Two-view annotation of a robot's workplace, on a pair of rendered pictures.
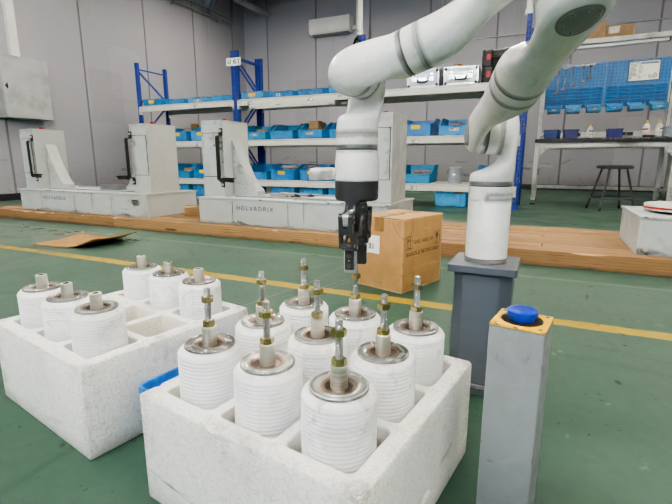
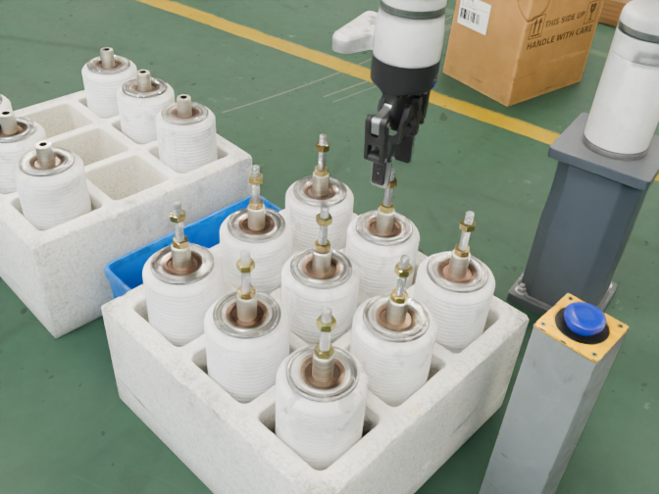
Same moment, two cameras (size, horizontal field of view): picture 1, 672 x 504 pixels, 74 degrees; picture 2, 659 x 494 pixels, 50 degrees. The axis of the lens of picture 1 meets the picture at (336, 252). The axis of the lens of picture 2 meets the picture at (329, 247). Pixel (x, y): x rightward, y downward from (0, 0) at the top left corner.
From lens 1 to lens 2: 0.28 m
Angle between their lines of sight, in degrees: 27
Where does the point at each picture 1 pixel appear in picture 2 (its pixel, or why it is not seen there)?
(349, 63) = not seen: outside the picture
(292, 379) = (273, 344)
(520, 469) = (534, 475)
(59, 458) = (21, 329)
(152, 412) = (116, 329)
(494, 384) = (525, 388)
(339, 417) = (313, 418)
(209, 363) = (178, 297)
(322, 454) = (293, 441)
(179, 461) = (147, 386)
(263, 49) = not seen: outside the picture
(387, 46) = not seen: outside the picture
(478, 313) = (579, 222)
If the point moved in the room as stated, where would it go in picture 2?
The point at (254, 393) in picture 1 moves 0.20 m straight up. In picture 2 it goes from (226, 355) to (217, 203)
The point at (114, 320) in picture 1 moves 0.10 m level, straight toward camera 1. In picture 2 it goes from (70, 184) to (72, 225)
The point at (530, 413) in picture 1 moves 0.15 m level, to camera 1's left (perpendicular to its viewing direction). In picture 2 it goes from (558, 431) to (417, 406)
